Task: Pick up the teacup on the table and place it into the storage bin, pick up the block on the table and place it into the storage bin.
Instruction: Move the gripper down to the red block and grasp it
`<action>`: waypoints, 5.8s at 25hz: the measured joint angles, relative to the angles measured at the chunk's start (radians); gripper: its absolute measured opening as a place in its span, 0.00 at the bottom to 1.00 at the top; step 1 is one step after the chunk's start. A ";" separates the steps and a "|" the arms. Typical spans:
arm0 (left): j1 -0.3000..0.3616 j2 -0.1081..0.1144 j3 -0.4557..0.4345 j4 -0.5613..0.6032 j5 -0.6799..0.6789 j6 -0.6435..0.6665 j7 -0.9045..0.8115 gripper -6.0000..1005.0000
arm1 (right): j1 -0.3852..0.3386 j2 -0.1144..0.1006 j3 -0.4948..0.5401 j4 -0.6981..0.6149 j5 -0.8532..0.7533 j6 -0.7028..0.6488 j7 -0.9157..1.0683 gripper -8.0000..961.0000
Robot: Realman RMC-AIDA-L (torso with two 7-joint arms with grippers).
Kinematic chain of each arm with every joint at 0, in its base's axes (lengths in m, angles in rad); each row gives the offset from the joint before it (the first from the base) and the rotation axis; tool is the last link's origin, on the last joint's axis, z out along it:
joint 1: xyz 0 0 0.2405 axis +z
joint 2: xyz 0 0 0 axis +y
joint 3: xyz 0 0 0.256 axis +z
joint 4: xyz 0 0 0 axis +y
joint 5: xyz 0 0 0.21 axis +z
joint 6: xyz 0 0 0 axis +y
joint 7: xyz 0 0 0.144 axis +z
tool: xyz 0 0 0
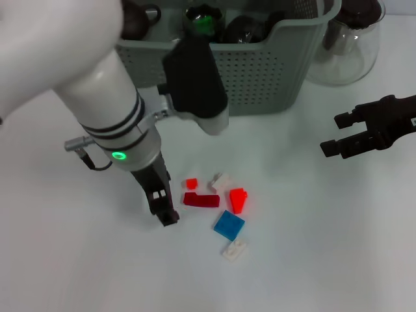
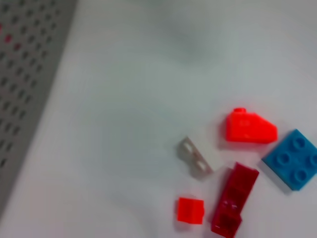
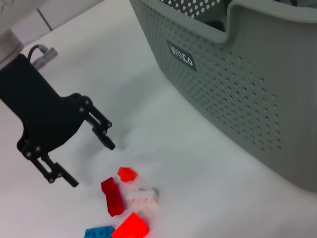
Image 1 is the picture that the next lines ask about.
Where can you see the white toy brick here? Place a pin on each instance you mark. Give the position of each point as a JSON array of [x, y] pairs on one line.
[[221, 182]]

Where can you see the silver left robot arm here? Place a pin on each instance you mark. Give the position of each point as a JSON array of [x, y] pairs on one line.
[[65, 65]]

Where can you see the grey-green perforated storage bin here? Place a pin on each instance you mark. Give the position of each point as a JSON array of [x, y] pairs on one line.
[[276, 81]]

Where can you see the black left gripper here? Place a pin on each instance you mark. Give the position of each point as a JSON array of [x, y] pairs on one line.
[[151, 182]]

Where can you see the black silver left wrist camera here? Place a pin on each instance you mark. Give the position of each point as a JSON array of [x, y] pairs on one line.
[[195, 87]]

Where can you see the dark red toy brick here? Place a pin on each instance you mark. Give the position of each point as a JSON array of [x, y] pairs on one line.
[[201, 200]]

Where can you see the white flat two-stud plate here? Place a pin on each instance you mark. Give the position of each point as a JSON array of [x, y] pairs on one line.
[[235, 251]]

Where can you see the red slope toy brick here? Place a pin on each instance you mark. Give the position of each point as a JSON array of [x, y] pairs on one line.
[[238, 200]]

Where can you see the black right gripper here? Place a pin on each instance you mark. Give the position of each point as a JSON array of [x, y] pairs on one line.
[[393, 123]]

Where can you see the blue square toy plate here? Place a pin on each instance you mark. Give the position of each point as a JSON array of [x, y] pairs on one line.
[[229, 225]]

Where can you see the small red cube brick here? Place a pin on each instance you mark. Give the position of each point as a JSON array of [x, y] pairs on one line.
[[191, 183]]

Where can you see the black clay teapot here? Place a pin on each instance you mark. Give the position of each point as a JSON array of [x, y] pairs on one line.
[[136, 21]]

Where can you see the glass carafe with black lid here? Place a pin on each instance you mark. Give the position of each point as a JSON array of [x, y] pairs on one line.
[[351, 55]]

